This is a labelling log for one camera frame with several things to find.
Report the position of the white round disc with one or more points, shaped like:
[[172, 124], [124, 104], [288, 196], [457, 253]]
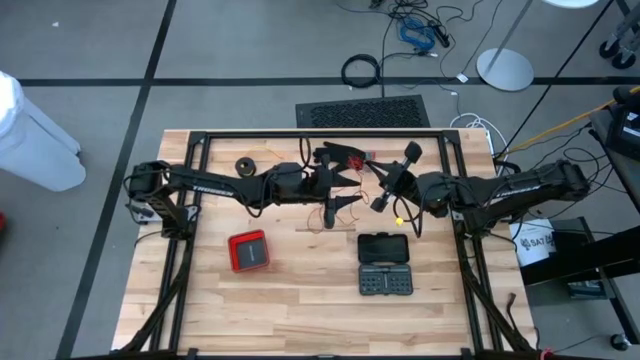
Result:
[[570, 2]]

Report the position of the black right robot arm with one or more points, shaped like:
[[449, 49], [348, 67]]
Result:
[[525, 187]]

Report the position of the black work glove red cuff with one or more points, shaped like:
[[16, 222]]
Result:
[[335, 149]]

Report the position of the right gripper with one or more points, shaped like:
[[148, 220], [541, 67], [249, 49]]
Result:
[[400, 185]]

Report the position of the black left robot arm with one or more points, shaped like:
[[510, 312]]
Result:
[[210, 185]]

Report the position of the black desk equipment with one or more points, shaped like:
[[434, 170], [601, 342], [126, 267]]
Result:
[[625, 130]]

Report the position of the black mesh-top computer case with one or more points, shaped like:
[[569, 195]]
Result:
[[362, 112]]

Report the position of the black aluminium table frame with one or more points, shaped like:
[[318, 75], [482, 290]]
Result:
[[325, 134]]

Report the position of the white printed paper label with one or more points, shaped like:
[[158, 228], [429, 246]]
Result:
[[532, 245]]

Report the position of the round metal floor stand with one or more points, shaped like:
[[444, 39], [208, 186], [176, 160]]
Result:
[[505, 70]]

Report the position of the black floor power strip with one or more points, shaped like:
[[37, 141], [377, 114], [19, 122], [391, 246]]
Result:
[[440, 34]]

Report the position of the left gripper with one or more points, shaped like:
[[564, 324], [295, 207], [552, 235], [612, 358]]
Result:
[[300, 185]]

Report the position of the red collapsible container black rim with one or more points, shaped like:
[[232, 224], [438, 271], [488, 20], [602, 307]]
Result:
[[250, 252]]

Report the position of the white trash bin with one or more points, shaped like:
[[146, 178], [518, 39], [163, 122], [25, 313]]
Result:
[[30, 150]]

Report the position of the grey wheeled cart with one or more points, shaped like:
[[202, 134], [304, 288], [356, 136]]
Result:
[[622, 47]]

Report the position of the black screwdriver bit case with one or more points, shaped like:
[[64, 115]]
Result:
[[385, 250]]

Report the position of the black caster wheel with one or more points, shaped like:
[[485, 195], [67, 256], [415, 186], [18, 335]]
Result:
[[620, 341]]

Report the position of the black side desk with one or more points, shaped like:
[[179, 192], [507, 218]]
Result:
[[575, 255]]

